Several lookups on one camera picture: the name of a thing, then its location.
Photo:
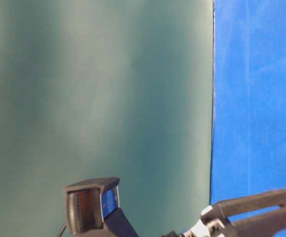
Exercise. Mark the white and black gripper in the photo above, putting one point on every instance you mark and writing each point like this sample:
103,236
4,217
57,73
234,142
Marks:
213,221

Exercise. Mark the blue table cloth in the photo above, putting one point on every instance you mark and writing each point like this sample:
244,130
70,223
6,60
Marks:
249,126

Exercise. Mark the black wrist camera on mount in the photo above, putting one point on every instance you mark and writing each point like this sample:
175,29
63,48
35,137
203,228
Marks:
93,209

